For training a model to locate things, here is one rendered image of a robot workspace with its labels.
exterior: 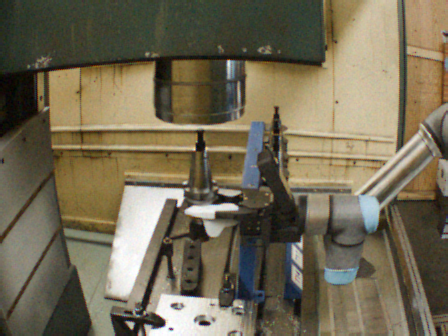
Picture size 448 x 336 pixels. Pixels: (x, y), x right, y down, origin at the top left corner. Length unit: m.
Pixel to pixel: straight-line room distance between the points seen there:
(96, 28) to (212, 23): 0.19
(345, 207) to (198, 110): 0.32
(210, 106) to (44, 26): 0.34
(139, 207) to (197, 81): 1.28
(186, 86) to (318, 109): 1.18
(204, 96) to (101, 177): 1.38
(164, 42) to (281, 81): 1.20
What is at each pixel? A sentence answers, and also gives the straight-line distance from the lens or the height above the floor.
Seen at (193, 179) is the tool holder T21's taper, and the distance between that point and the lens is 0.97.
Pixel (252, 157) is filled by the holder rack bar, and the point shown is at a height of 1.23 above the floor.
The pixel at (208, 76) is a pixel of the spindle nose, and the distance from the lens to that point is 0.84.
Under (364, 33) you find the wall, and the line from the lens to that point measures 1.94.
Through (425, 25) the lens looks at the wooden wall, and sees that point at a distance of 3.78.
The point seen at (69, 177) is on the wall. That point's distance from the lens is 2.25.
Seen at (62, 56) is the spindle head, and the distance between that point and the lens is 0.85.
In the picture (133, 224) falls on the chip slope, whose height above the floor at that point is 0.77.
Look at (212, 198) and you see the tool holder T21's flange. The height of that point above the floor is 1.31.
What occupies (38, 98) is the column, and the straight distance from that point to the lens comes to 1.24.
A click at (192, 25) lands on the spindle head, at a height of 1.64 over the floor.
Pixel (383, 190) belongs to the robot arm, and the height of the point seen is 1.28.
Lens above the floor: 1.74
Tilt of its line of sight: 23 degrees down
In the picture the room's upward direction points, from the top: straight up
